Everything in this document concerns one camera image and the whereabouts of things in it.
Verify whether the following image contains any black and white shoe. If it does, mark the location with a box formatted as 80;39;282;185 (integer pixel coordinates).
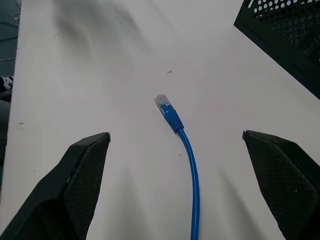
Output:
0;76;14;99

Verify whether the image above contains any black perforated metal case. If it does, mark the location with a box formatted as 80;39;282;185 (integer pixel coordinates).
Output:
233;0;320;100

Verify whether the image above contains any blue ethernet cable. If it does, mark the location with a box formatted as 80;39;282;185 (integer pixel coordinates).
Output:
154;93;201;240

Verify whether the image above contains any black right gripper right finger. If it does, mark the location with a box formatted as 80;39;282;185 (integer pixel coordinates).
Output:
242;129;320;240

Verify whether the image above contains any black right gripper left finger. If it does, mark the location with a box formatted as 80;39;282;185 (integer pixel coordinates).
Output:
0;132;111;240

